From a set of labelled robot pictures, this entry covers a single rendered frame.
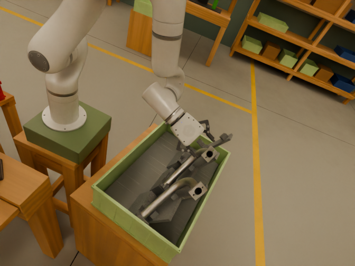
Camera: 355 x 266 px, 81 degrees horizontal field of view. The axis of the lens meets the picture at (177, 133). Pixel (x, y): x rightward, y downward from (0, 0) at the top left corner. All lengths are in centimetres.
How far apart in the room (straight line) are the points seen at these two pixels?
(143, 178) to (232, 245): 126
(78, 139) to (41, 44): 44
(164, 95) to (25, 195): 64
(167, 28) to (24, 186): 77
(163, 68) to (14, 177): 71
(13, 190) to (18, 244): 92
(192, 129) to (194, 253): 132
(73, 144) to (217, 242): 147
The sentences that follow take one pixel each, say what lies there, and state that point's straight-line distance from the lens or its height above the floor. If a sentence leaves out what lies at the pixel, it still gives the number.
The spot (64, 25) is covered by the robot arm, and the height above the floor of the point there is 144.
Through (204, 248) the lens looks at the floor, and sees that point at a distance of 198.
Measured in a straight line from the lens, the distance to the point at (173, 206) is 84.
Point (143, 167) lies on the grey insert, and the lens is 111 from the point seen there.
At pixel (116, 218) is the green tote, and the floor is 84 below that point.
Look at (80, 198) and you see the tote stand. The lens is 107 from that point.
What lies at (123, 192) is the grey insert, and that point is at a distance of 102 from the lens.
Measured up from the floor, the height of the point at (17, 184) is 90.
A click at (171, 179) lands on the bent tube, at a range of 95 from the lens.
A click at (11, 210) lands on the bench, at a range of 99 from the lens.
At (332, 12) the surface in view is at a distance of 548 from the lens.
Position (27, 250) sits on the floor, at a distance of 187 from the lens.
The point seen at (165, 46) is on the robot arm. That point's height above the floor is 150.
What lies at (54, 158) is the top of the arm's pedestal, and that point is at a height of 84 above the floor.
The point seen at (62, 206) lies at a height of 24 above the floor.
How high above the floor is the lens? 175
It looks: 43 degrees down
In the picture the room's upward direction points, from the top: 23 degrees clockwise
